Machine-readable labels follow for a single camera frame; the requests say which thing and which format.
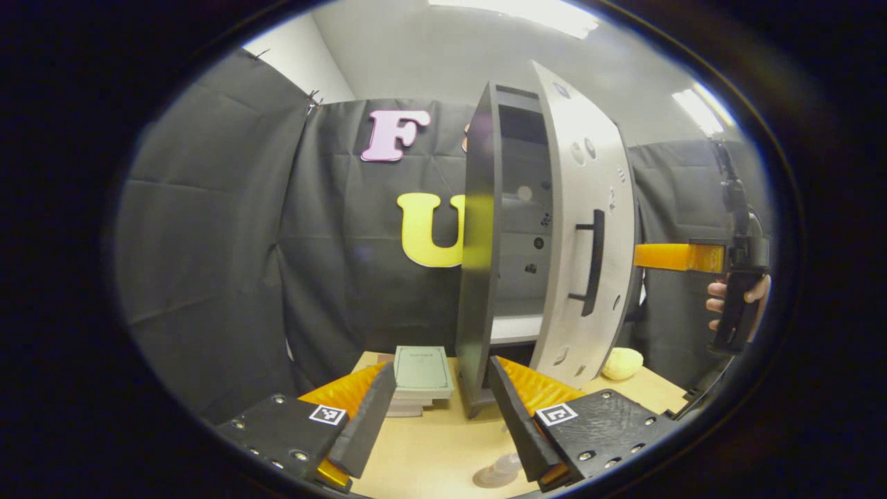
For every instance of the brown book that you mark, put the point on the brown book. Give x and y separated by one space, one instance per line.
412 403

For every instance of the long ceiling light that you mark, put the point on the long ceiling light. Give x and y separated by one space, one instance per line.
527 14

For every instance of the dark grey cabinet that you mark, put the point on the dark grey cabinet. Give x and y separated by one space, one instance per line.
478 277

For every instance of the black backdrop cloth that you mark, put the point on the black backdrop cloth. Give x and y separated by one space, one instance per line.
208 242

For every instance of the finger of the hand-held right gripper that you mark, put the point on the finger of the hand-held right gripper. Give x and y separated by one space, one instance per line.
672 256

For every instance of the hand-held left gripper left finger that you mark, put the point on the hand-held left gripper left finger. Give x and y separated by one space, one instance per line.
364 423

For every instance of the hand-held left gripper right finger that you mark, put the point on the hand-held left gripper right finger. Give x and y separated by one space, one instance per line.
516 423

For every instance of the green notebook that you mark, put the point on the green notebook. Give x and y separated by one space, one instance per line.
423 371

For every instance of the yellow plush ball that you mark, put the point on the yellow plush ball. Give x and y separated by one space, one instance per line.
622 364

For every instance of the grey book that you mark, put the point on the grey book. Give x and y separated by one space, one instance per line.
403 412

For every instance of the striped ceiling light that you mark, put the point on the striped ceiling light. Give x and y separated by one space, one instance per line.
700 109

